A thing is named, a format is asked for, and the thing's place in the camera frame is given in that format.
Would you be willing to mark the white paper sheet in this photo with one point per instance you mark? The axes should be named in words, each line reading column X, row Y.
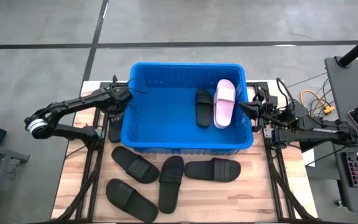
column 310, row 158

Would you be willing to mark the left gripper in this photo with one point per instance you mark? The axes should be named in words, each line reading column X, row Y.
column 120, row 99

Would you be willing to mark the grey side desk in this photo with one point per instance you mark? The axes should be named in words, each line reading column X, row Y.
column 350, row 81

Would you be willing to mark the black stand pole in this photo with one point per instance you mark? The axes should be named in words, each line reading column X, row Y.
column 357, row 49

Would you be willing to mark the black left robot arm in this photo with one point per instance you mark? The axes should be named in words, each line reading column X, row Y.
column 73, row 104

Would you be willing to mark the pink rubber slide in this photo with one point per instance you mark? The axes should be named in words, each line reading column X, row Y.
column 224, row 105

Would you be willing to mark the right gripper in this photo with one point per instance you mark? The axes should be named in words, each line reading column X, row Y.
column 264, row 112

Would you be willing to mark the blue plastic bin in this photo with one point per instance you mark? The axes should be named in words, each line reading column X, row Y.
column 166, row 124

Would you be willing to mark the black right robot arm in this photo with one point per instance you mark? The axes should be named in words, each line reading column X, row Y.
column 322, row 132

